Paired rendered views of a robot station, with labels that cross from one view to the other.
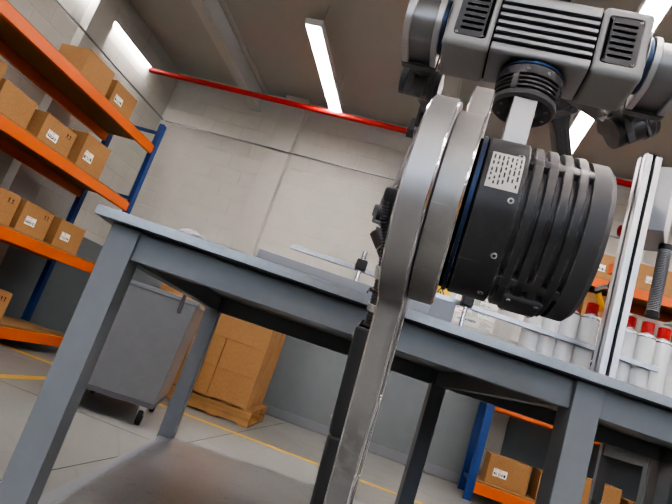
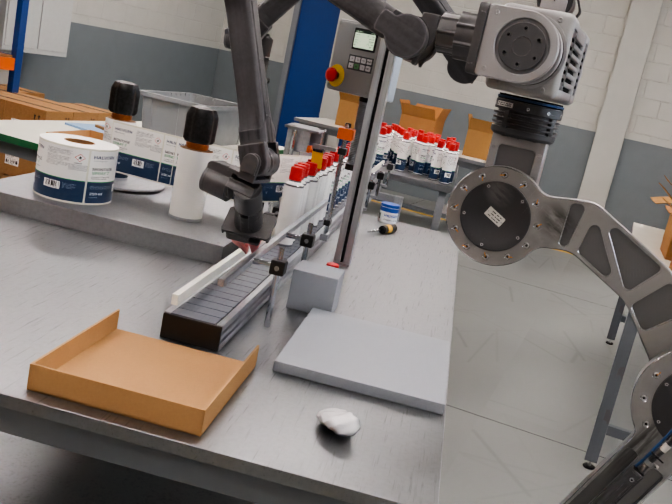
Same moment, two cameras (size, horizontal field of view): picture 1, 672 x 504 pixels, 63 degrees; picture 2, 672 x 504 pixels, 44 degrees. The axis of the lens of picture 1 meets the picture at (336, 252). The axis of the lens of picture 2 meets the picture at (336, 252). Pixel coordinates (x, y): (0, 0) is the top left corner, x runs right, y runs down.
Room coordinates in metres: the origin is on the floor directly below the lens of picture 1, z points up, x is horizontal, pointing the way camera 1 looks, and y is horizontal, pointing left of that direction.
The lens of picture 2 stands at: (1.16, 1.48, 1.36)
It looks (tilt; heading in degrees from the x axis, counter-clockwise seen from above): 13 degrees down; 276
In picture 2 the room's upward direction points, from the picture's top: 12 degrees clockwise
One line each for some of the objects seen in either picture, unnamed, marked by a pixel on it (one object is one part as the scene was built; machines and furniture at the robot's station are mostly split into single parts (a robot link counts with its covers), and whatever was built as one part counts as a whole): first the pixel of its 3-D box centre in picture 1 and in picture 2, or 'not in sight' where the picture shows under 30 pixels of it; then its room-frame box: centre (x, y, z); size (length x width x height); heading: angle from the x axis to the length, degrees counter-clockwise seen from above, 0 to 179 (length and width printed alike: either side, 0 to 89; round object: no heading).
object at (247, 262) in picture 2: (473, 307); (287, 231); (1.49, -0.41, 0.95); 1.07 x 0.01 x 0.01; 90
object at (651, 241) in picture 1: (650, 209); (365, 60); (1.44, -0.81, 1.38); 0.17 x 0.10 x 0.19; 145
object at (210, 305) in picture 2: not in sight; (290, 244); (1.53, -0.70, 0.86); 1.65 x 0.08 x 0.04; 90
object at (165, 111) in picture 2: not in sight; (195, 119); (2.52, -2.84, 0.91); 0.60 x 0.40 x 0.22; 82
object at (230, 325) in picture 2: not in sight; (289, 246); (1.53, -0.70, 0.85); 1.65 x 0.11 x 0.05; 90
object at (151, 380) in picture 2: not in sight; (154, 365); (1.53, 0.29, 0.85); 0.30 x 0.26 x 0.04; 90
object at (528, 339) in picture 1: (533, 320); (290, 205); (1.53, -0.60, 0.98); 0.05 x 0.05 x 0.20
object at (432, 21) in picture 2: (419, 79); (418, 39); (1.26, -0.06, 1.43); 0.10 x 0.05 x 0.09; 168
